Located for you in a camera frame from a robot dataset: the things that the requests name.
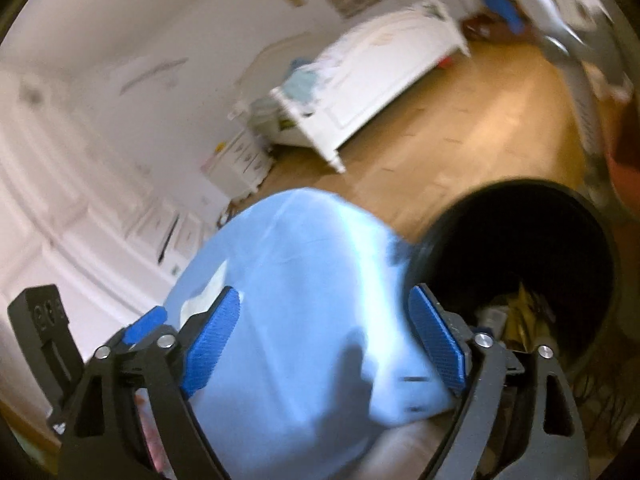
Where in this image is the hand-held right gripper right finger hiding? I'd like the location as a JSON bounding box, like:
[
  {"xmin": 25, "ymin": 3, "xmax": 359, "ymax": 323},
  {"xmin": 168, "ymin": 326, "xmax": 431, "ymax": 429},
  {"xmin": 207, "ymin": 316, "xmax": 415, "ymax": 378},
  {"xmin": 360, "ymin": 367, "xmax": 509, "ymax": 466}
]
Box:
[{"xmin": 406, "ymin": 283, "xmax": 592, "ymax": 480}]

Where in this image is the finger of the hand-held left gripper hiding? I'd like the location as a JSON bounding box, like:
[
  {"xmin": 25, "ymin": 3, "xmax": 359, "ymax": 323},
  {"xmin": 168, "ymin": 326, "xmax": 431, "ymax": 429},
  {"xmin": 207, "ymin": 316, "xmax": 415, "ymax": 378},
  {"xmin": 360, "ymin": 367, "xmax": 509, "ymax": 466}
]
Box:
[{"xmin": 114, "ymin": 305, "xmax": 167, "ymax": 349}]

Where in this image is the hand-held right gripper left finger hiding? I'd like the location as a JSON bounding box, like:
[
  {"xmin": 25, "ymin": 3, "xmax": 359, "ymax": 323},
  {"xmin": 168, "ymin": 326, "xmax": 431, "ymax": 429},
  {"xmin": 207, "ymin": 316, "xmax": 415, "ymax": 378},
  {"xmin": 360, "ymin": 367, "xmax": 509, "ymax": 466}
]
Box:
[{"xmin": 60, "ymin": 285, "xmax": 241, "ymax": 480}]

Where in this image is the gold foil wrapper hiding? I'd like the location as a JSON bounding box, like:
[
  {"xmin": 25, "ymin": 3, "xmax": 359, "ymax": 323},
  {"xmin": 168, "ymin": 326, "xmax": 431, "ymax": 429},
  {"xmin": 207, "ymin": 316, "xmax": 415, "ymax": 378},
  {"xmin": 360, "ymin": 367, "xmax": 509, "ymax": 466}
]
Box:
[{"xmin": 502, "ymin": 282, "xmax": 557, "ymax": 349}]

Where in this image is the black trash bin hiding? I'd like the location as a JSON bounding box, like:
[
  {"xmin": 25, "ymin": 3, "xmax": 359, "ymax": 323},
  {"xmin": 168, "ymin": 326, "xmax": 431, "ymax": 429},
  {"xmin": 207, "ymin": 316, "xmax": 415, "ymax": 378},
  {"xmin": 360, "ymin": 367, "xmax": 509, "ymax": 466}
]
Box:
[{"xmin": 402, "ymin": 178, "xmax": 624, "ymax": 363}]

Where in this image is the light blue tablecloth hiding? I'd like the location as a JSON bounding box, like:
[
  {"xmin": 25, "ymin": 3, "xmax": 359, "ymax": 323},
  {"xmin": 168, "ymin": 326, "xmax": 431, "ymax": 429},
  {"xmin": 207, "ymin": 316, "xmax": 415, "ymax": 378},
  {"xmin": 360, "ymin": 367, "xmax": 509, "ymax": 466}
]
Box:
[{"xmin": 162, "ymin": 187, "xmax": 458, "ymax": 480}]

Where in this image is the white wardrobe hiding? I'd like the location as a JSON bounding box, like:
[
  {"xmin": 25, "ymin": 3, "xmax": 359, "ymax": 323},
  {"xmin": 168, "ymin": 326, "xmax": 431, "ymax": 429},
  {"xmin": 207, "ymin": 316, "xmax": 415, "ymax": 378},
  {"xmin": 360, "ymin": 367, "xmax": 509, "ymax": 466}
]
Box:
[{"xmin": 0, "ymin": 65, "xmax": 217, "ymax": 313}]

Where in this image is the white nightstand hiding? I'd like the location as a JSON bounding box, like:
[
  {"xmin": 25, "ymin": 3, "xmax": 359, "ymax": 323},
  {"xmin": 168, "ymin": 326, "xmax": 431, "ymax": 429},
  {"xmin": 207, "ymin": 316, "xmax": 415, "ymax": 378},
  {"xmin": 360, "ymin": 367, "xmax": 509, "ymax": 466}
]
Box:
[{"xmin": 202, "ymin": 127, "xmax": 274, "ymax": 197}]

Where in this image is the red chair cushion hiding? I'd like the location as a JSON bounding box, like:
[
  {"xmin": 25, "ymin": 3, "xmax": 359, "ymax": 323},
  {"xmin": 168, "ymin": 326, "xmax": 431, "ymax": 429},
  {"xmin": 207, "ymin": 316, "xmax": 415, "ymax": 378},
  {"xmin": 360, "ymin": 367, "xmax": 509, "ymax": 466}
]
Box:
[{"xmin": 602, "ymin": 105, "xmax": 640, "ymax": 222}]

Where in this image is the white bed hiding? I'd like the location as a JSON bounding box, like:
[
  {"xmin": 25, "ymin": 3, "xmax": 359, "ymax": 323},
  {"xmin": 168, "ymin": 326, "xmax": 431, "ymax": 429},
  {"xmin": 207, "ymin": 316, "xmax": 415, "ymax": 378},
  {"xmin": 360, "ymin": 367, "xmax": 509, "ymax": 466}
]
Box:
[{"xmin": 227, "ymin": 0, "xmax": 472, "ymax": 174}]

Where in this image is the light blue blanket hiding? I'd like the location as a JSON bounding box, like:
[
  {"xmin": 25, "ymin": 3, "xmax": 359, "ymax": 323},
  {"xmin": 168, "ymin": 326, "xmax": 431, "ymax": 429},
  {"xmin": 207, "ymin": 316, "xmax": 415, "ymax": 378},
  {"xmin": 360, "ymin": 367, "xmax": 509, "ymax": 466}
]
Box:
[{"xmin": 282, "ymin": 59, "xmax": 327, "ymax": 107}]

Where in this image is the grey desk chair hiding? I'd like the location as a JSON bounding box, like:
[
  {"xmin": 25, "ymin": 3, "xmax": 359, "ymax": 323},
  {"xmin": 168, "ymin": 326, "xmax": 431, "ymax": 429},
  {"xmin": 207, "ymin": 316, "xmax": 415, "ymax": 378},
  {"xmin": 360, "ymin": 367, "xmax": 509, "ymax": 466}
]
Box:
[{"xmin": 504, "ymin": 0, "xmax": 640, "ymax": 227}]

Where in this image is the blue hanging clothing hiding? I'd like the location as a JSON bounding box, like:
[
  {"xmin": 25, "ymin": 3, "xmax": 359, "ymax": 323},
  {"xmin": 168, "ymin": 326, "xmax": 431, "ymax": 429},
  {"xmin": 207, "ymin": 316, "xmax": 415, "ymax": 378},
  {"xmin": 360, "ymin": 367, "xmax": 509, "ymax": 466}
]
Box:
[{"xmin": 479, "ymin": 0, "xmax": 527, "ymax": 37}]

